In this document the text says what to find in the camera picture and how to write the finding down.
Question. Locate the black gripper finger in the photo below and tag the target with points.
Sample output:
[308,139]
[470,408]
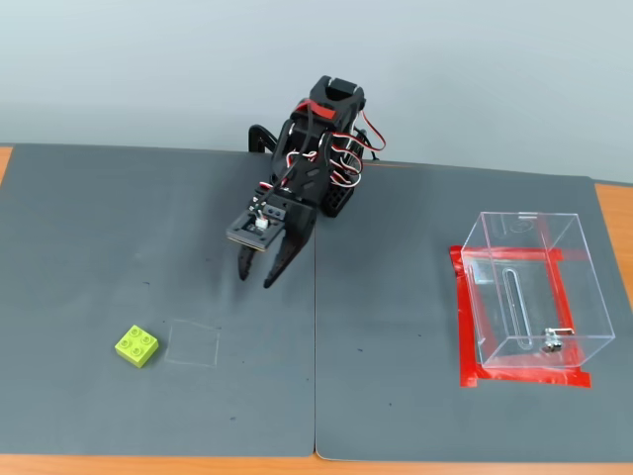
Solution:
[246,262]
[288,252]

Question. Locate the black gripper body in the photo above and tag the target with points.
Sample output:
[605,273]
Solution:
[295,233]

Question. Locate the green lego block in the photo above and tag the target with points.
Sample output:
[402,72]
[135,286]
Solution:
[137,346]

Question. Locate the red tape band on arm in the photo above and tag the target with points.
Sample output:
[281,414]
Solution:
[320,110]

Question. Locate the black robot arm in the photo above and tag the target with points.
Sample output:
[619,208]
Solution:
[341,104]

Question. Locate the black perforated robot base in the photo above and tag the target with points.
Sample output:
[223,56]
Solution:
[336,200]

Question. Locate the transparent acrylic box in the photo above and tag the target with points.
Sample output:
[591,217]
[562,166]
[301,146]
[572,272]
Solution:
[539,297]

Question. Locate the small metal box latch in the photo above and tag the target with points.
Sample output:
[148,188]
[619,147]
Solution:
[553,341]

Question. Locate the gray table mat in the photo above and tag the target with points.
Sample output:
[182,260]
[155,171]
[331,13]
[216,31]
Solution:
[148,277]
[395,297]

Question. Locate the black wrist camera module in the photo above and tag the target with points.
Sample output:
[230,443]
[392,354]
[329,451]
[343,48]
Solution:
[247,232]

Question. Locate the red tape frame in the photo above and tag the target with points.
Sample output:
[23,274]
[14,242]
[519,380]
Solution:
[465,321]

